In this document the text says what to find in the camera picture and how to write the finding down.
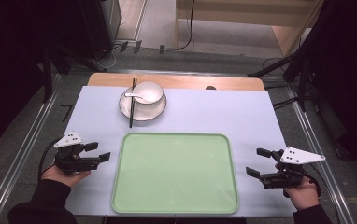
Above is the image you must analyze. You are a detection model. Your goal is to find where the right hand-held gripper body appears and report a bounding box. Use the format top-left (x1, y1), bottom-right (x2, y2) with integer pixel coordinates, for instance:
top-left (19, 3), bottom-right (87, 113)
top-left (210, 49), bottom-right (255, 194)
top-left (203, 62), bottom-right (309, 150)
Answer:
top-left (260, 146), bottom-right (326, 189)

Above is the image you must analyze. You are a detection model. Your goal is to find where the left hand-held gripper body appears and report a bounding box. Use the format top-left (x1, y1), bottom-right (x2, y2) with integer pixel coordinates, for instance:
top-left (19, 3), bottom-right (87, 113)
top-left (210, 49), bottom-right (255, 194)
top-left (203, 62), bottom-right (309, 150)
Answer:
top-left (53, 132), bottom-right (102, 175)

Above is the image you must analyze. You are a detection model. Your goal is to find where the person's left hand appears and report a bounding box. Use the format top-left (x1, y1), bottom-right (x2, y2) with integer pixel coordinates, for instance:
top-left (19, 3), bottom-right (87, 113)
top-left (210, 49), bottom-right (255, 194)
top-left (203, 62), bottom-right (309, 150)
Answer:
top-left (40, 163), bottom-right (92, 189)

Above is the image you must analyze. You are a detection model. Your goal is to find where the person's right hand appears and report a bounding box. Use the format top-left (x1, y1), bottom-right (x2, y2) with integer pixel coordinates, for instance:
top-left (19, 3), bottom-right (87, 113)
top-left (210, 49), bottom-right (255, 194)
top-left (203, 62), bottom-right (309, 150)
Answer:
top-left (283, 176), bottom-right (321, 212)

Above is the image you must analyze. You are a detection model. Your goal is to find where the pale blue table mat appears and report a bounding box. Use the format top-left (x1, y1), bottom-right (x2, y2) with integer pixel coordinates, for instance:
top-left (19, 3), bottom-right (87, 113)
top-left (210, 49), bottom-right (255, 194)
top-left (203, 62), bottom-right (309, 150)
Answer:
top-left (64, 85), bottom-right (296, 218)

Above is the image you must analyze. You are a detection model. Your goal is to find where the black chopstick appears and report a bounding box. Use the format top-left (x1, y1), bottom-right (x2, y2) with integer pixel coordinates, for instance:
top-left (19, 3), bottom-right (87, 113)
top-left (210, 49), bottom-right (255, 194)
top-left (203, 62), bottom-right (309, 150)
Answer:
top-left (130, 77), bottom-right (138, 128)
top-left (128, 77), bottom-right (136, 129)

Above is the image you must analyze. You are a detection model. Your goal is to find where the white plate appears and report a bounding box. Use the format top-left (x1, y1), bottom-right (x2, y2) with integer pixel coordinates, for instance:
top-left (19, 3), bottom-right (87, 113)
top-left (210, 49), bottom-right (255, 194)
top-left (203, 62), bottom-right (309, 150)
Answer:
top-left (118, 86), bottom-right (168, 122)

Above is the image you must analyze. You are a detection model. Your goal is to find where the white spoon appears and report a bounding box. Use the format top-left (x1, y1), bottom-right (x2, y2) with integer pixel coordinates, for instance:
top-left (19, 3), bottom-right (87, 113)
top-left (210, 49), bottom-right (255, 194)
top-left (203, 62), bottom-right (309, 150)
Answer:
top-left (123, 92), bottom-right (156, 104)

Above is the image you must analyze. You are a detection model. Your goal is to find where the green plastic tray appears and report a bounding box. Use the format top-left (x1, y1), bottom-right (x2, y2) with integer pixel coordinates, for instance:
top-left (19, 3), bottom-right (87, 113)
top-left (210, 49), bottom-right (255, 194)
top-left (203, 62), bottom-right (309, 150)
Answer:
top-left (110, 132), bottom-right (241, 216)

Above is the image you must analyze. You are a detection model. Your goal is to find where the black tripod stand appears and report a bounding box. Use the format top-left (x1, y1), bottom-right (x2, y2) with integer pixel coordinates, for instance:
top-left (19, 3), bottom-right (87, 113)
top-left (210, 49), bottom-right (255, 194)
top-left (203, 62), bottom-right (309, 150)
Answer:
top-left (40, 39), bottom-right (107, 105)
top-left (247, 46), bottom-right (312, 113)

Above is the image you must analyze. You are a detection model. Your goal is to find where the white bowl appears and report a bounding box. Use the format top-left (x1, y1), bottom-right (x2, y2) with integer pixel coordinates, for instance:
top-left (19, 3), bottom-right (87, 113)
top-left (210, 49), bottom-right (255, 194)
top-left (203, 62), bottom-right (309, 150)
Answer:
top-left (131, 80), bottom-right (164, 105)

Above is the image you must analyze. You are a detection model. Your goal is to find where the black cabinet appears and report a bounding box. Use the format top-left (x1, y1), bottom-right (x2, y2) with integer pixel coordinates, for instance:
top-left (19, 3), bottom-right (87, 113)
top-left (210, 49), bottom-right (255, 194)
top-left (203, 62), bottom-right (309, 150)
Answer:
top-left (79, 0), bottom-right (122, 61)

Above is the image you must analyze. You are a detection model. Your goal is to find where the wooden shelf unit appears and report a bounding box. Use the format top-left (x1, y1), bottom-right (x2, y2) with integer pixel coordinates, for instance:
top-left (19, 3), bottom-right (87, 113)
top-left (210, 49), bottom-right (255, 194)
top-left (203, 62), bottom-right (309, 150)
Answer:
top-left (174, 0), bottom-right (324, 58)

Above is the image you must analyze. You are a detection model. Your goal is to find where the metal floor rail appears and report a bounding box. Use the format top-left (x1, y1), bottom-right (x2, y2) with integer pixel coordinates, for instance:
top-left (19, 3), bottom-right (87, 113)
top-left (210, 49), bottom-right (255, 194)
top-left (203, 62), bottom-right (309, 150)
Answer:
top-left (284, 83), bottom-right (357, 224)
top-left (0, 74), bottom-right (63, 224)

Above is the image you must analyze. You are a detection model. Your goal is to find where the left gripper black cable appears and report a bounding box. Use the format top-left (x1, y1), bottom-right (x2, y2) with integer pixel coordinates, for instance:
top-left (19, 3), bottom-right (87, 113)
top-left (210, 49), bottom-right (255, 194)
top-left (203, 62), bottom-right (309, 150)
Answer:
top-left (37, 137), bottom-right (63, 182)

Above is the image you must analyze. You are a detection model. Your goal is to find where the black floor cable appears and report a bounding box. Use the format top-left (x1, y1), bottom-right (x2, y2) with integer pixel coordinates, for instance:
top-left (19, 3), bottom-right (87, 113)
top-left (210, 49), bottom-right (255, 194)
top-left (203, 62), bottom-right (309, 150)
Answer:
top-left (163, 0), bottom-right (197, 51)

